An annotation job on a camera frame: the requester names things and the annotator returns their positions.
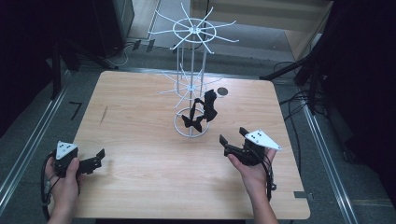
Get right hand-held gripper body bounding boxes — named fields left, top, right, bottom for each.
left=223, top=129, right=283, bottom=167

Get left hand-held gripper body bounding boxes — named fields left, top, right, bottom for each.
left=54, top=141, right=98, bottom=179

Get black bow tie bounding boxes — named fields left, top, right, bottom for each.
left=199, top=89, right=219, bottom=123
left=181, top=97, right=204, bottom=133

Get white wire display rack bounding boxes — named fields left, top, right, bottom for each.
left=148, top=2, right=240, bottom=139

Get person's right hand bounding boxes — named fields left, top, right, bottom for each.
left=227, top=148, right=278, bottom=196

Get person's left hand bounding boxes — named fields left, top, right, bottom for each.
left=45, top=157, right=81, bottom=208

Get black metal stand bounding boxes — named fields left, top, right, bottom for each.
left=49, top=38, right=120, bottom=101
left=260, top=29, right=332, bottom=117

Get dark cabinet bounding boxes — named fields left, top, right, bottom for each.
left=92, top=0, right=135, bottom=59

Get right hand-held gripper cable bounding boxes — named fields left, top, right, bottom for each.
left=262, top=151, right=278, bottom=202

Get hand-held gripper cable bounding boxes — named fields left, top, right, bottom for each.
left=262, top=151, right=278, bottom=202
left=40, top=150, right=58, bottom=221

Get metal floor rail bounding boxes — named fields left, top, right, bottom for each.
left=302, top=104, right=359, bottom=224
left=0, top=69, right=73, bottom=216

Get left hand-held gripper cable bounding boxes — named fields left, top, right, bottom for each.
left=40, top=150, right=58, bottom=221

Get black floor cables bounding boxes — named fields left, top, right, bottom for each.
left=274, top=60, right=317, bottom=162

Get white floor cable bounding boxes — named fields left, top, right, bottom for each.
left=115, top=42, right=138, bottom=68

